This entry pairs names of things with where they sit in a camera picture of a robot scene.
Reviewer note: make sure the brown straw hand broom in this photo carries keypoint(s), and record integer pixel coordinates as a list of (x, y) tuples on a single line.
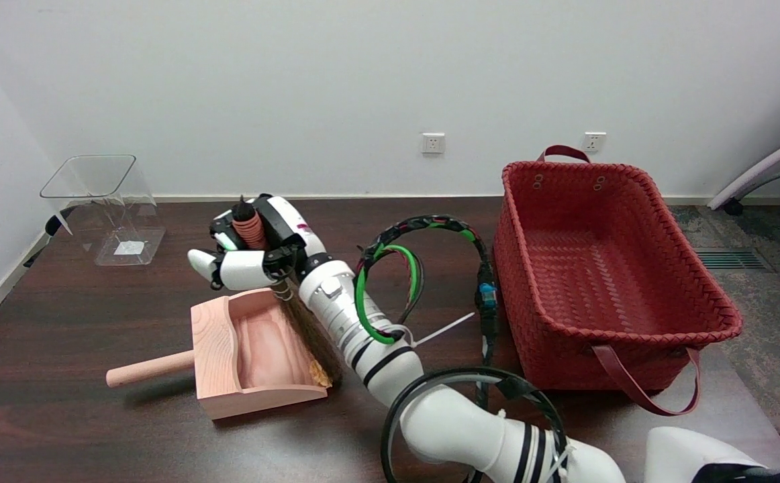
[(309, 335)]

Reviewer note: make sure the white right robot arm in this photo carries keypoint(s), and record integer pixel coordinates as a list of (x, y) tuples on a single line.
[(444, 422)]

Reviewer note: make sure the grey floor vent grille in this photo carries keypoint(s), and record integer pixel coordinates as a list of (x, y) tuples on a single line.
[(732, 259)]

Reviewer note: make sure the white zip tie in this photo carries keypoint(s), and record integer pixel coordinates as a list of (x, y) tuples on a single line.
[(444, 329)]

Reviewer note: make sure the clear plastic container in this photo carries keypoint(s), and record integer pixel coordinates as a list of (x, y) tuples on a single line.
[(128, 248)]

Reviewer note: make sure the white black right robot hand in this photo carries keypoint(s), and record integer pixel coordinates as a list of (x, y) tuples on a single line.
[(242, 268)]

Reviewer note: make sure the red woven basket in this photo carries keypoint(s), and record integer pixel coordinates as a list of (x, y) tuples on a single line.
[(605, 282)]

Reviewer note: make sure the white wall socket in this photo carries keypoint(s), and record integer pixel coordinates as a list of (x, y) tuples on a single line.
[(594, 141), (433, 143)]

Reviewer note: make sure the yellow crumpled paper ball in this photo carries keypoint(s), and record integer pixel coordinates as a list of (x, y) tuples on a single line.
[(320, 374)]

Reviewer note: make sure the grey office chair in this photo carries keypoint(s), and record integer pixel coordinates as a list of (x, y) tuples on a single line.
[(766, 164)]

